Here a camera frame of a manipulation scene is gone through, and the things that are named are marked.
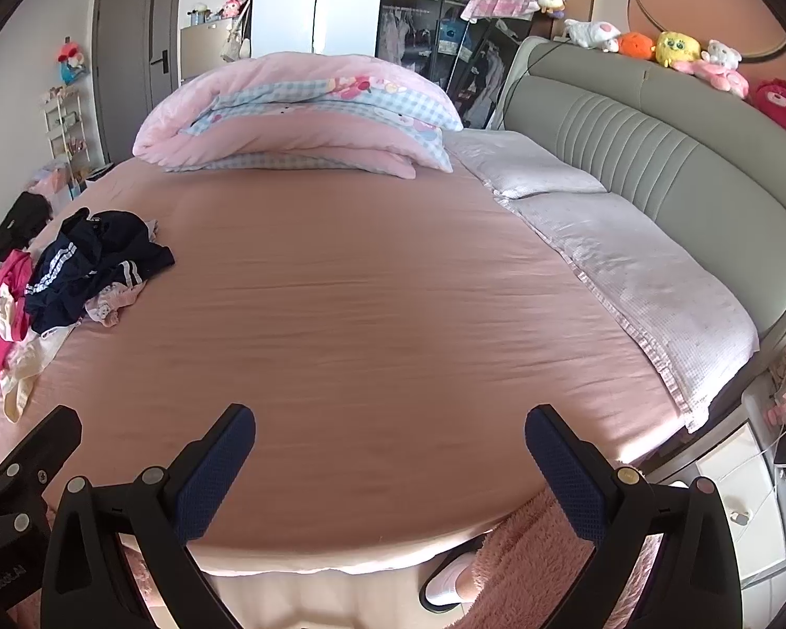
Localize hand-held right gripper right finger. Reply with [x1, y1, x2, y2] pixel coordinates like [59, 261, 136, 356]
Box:
[524, 404, 744, 629]

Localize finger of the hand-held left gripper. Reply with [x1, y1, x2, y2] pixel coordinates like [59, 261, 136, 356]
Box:
[0, 406, 83, 537]

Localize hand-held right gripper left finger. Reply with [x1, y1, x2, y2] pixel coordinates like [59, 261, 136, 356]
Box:
[41, 404, 256, 629]

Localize pink and cream shirt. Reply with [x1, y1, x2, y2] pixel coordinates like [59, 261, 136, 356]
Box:
[0, 250, 73, 424]

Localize navy striped clothes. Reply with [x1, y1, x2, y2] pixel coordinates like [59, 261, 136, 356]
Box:
[25, 210, 177, 335]

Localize light printed cloth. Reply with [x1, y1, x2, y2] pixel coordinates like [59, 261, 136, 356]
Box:
[82, 278, 146, 329]

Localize white nightstand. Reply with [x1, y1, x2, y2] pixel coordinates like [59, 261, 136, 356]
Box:
[694, 419, 786, 587]

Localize person's white shoe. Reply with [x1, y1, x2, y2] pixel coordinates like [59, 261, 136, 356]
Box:
[419, 547, 479, 613]

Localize black cloth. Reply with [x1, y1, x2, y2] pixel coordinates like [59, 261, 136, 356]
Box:
[0, 191, 53, 262]

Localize pink bed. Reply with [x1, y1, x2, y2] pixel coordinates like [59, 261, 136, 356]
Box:
[0, 127, 695, 578]

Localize long pale pink pillow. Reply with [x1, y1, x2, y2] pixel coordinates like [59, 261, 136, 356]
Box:
[494, 191, 761, 433]

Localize white shelf rack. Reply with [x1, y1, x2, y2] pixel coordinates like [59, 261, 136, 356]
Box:
[42, 85, 96, 178]

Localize small pale pink pillow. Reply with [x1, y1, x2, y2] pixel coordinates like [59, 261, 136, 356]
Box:
[444, 129, 609, 200]

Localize grey-green padded headboard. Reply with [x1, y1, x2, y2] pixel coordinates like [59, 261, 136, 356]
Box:
[501, 36, 786, 361]

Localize red and blue plush toy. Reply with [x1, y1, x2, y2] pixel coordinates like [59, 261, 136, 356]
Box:
[56, 39, 88, 86]

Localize grey door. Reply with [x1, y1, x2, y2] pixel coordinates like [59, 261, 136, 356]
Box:
[93, 0, 185, 165]

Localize folded pink checked duvet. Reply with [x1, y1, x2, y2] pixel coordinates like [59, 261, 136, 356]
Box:
[133, 52, 465, 179]

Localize grey cabinet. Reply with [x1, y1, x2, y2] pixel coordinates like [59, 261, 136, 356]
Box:
[180, 19, 253, 83]

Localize white hanging bag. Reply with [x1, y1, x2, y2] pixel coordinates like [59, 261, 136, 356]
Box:
[221, 13, 250, 63]

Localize red plush bear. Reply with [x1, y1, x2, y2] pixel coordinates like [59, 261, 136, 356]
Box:
[750, 79, 786, 135]

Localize orange plush toy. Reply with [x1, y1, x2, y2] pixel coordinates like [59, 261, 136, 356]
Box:
[617, 30, 659, 61]

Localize white and pink plush cat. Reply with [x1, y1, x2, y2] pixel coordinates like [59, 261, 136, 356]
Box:
[684, 39, 751, 99]

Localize yellow plush toy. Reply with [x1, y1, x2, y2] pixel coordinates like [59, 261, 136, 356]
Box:
[655, 30, 703, 73]

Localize white plush toy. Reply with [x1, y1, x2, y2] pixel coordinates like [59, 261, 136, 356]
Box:
[561, 18, 623, 53]

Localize white wardrobe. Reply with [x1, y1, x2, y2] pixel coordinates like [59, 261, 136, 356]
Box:
[252, 0, 387, 60]

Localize dark glass-door wardrobe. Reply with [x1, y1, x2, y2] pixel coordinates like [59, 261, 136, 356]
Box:
[375, 0, 538, 132]

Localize plush toys row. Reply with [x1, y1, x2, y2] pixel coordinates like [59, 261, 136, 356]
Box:
[629, 0, 786, 67]

